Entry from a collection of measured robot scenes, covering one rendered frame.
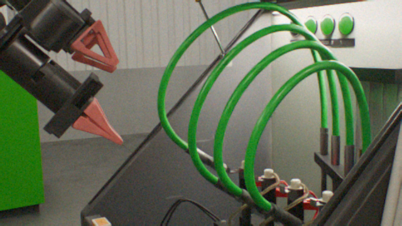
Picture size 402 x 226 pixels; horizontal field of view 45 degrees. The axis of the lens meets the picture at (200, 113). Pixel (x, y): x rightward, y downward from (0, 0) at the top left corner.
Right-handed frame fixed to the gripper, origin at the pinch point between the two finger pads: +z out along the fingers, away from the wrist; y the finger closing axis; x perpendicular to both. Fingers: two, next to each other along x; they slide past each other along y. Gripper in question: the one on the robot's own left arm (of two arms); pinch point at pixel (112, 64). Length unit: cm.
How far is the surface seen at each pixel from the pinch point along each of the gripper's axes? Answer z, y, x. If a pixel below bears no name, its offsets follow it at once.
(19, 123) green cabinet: -49, 320, 19
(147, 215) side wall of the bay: 29, 38, 14
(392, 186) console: 40, -29, -7
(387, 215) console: 42, -28, -4
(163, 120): 13.4, -0.1, 1.2
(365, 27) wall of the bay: 32, 2, -43
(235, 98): 18.4, -15.6, -5.9
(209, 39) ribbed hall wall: 23, 642, -271
